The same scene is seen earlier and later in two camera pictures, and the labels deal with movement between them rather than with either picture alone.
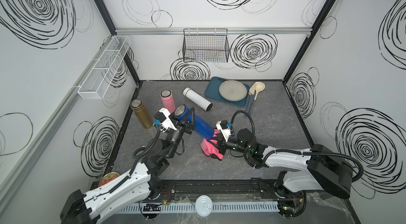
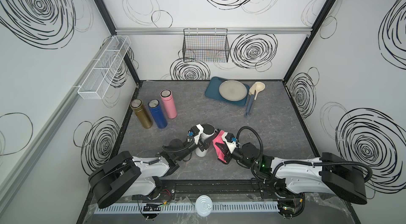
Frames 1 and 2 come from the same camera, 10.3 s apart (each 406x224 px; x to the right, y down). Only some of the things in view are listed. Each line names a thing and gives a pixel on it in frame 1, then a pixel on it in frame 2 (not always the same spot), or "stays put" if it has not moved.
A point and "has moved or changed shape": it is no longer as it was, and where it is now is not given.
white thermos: (197, 99) -> (208, 130)
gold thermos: (141, 112) stays put
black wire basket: (205, 45) stays put
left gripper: (182, 127) -> (205, 143)
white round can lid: (203, 205) stays put
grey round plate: (233, 90) stays put
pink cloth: (208, 148) has moved or changed shape
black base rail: (191, 189) stays put
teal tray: (212, 91) stays put
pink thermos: (168, 102) stays put
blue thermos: (201, 126) -> (155, 106)
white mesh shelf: (94, 87) stays put
